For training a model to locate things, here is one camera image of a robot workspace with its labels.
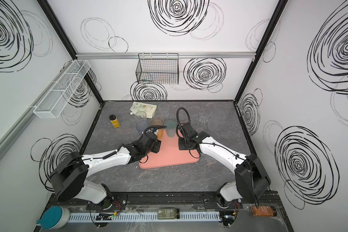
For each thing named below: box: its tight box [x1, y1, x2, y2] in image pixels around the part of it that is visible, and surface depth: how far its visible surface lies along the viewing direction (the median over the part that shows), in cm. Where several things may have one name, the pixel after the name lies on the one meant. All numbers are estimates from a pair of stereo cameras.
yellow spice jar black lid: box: [109, 114, 121, 129], surface depth 101 cm
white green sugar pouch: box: [129, 101, 158, 119], surface depth 117 cm
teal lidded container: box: [36, 205, 71, 230], surface depth 65 cm
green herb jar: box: [157, 207, 180, 220], surface depth 69 cm
